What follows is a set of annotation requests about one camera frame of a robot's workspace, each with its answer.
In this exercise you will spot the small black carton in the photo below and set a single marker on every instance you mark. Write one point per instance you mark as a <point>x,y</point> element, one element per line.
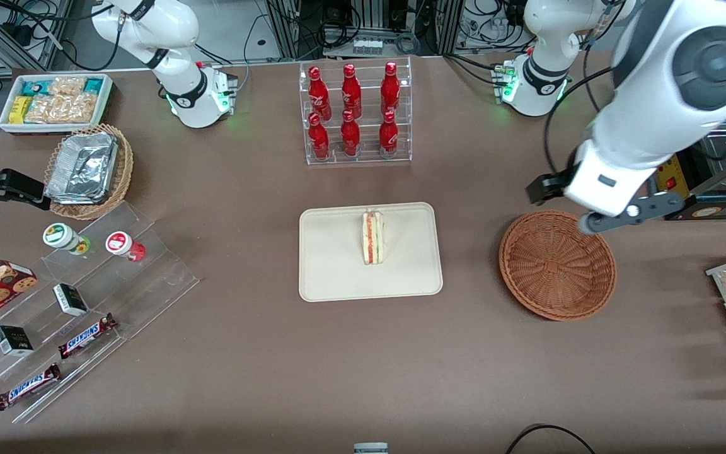
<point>70,300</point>
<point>13,341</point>

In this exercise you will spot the yellow snack packet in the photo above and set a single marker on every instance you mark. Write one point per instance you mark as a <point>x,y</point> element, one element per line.
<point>19,110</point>

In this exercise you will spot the brown Snickers bar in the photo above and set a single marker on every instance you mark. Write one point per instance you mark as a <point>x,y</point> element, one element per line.
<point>28,387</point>
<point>86,336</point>

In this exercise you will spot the clear acrylic bottle rack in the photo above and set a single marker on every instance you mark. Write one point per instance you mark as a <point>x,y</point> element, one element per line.
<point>369,154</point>

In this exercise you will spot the round brown wicker basket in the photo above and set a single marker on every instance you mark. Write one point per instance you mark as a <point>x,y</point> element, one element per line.
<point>555,268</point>

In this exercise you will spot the beige rectangular serving tray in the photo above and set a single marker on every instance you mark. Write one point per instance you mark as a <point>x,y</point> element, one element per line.
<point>338,265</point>

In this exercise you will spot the green lid yogurt cup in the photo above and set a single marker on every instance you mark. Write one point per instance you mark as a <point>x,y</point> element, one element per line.
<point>60,236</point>

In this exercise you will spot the red lid yogurt cup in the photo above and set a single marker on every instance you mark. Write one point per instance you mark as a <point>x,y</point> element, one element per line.
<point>120,244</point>

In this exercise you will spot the triangular sandwich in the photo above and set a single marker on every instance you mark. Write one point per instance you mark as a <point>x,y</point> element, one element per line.
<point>372,238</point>

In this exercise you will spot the white power strip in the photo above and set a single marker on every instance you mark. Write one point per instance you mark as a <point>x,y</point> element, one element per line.
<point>367,46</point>

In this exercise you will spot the red cola bottle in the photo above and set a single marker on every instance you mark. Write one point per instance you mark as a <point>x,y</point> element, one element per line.
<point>390,88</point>
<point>318,139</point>
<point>351,91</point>
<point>388,135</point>
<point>350,135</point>
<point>318,94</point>

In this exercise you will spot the clear bag of crackers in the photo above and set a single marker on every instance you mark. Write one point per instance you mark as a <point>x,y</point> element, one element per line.
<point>79,108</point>
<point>45,109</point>
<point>67,86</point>

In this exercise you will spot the clear acrylic stepped shelf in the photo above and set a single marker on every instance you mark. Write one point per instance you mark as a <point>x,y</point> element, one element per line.
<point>149,284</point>

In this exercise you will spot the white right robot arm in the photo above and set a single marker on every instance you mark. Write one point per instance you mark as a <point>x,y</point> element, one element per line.
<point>167,38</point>

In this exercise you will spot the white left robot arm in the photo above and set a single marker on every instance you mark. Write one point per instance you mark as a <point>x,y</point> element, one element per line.
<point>665,82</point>

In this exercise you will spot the black machine with yellow panel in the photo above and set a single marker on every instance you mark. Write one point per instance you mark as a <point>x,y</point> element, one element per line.
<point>716,189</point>

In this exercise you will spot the silver foil packets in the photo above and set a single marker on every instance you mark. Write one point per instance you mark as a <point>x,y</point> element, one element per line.
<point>82,167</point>

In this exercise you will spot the white plastic snack bin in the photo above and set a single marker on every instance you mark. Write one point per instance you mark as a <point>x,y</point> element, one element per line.
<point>108,88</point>

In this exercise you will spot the aluminium frame shelf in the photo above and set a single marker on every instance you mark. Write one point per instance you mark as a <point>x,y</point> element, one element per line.
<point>23,38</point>

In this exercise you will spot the light oval wicker basket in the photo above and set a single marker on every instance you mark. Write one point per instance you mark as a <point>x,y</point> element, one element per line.
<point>125,170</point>

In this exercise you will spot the small grey device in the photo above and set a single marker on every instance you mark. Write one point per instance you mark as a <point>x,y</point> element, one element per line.
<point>370,448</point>

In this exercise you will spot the teal snack packet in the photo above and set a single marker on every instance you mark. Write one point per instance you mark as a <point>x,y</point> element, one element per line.
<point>35,87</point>
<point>93,85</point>

